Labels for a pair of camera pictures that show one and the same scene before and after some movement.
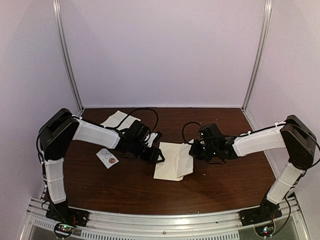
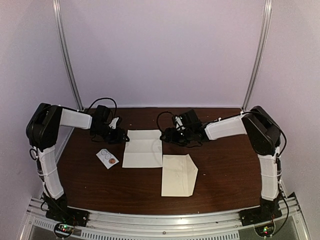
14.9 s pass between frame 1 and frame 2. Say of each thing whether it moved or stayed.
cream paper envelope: moved
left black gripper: moved
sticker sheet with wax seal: stayed
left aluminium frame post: stayed
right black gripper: moved
